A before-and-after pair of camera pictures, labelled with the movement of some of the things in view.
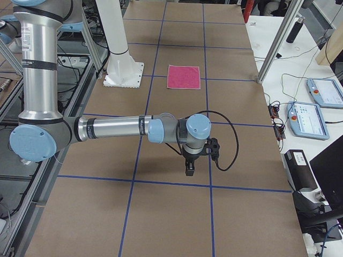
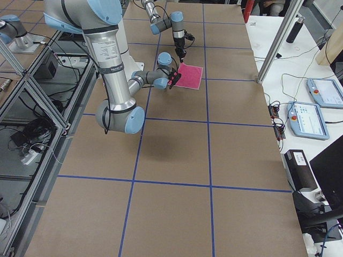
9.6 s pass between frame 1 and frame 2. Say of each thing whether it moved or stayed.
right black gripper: moved
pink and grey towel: stayed
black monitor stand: stayed
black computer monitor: stayed
